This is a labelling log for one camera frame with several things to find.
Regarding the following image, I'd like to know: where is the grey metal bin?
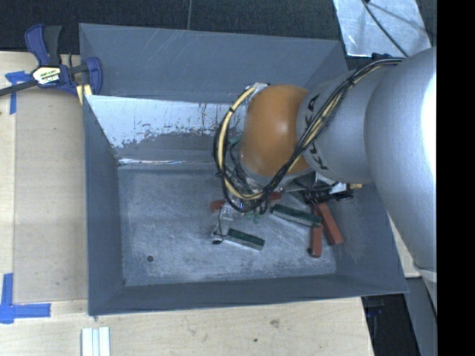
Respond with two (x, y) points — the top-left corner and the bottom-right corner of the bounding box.
(77, 22), (410, 317)

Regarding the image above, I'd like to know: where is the pale wood flat board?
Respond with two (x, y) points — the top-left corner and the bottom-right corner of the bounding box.
(13, 87), (90, 305)

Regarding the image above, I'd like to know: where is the black cylinder on white bracket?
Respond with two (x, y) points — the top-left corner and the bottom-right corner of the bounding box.
(302, 182), (364, 205)

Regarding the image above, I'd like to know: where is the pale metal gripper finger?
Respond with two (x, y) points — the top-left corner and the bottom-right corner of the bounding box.
(211, 222), (229, 245)
(219, 204), (239, 225)

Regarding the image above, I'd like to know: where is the dark green flat block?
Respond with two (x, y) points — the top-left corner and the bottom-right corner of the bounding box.
(225, 227), (266, 251)
(269, 202), (323, 228)

